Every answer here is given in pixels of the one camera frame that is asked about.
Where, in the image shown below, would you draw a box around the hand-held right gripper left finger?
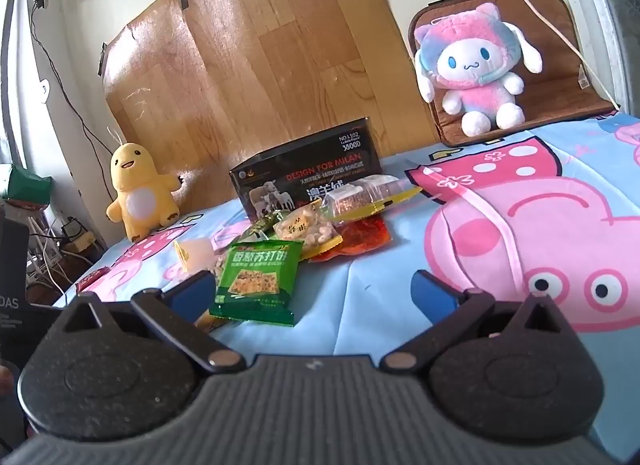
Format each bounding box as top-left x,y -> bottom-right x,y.
59,269 -> 247,374

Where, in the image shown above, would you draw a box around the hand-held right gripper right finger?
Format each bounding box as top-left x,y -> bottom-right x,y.
382,269 -> 568,374

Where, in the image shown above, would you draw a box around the green cracker packet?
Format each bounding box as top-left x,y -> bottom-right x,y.
209,239 -> 305,327

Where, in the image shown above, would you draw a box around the clear peanut snack packet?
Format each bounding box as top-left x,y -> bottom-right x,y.
272,208 -> 344,249

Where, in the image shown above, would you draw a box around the black printed cardboard box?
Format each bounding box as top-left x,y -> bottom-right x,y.
229,116 -> 384,224

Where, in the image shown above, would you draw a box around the small red packet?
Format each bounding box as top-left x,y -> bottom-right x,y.
75,267 -> 110,292

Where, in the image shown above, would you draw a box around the power strip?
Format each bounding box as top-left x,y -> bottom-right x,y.
59,217 -> 99,252

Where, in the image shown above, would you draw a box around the cartoon printed bedsheet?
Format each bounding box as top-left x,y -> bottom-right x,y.
52,112 -> 640,386

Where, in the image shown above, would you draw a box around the red snack packet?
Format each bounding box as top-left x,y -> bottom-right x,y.
309,215 -> 391,264

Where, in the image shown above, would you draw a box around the small green snack packet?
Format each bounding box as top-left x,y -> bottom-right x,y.
242,212 -> 281,241

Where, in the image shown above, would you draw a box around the green box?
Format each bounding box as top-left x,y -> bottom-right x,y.
0,164 -> 54,207

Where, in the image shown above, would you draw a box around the clear packet with yellow strip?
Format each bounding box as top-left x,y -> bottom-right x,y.
320,185 -> 424,224

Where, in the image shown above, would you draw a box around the clear wrapped pastry packet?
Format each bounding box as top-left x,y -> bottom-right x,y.
341,174 -> 406,203

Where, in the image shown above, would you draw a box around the yellow plush toy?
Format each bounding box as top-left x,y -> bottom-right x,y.
105,128 -> 184,242

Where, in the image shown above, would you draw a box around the brown seat cushion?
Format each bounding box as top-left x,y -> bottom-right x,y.
407,0 -> 619,148

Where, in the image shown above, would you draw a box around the pink white plush toy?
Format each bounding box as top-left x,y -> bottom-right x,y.
412,2 -> 545,138

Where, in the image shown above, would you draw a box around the wood grain board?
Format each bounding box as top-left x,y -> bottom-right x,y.
99,0 -> 442,218

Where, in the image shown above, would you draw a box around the thin black cable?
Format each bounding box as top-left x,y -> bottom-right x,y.
29,0 -> 117,156

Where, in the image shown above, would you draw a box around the white cable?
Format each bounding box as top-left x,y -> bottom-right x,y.
464,0 -> 622,109

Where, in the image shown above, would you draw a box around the white window frame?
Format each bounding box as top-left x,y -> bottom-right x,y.
545,0 -> 640,114

